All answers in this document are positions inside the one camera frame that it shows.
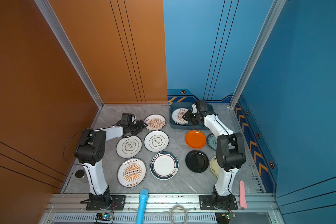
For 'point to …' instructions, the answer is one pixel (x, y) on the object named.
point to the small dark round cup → (79, 173)
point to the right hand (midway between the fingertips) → (183, 117)
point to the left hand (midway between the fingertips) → (146, 125)
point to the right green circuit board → (224, 218)
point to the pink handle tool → (243, 202)
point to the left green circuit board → (103, 217)
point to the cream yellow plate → (215, 167)
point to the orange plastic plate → (195, 139)
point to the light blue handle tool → (143, 198)
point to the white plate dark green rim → (164, 165)
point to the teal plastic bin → (190, 125)
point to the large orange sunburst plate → (131, 172)
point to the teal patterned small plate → (212, 142)
